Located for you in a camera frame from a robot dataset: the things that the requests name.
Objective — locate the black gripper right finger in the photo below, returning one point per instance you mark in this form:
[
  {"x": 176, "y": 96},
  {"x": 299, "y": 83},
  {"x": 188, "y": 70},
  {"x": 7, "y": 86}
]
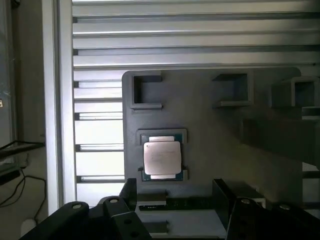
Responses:
[{"x": 252, "y": 220}]

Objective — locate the green RAM stick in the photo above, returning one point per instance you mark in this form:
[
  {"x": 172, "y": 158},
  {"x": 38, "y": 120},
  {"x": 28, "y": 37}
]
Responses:
[{"x": 185, "y": 203}]

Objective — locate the silver green CPU chip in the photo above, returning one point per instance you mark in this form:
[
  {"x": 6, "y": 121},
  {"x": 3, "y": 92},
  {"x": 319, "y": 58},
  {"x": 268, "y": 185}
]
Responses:
[{"x": 161, "y": 157}]

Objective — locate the grey parts rack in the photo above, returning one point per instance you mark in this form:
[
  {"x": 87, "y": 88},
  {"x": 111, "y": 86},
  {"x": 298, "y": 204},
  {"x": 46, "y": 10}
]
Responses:
[{"x": 212, "y": 140}]

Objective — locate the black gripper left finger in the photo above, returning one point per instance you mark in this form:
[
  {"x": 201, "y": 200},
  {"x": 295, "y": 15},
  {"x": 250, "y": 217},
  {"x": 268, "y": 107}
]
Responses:
[{"x": 117, "y": 215}]

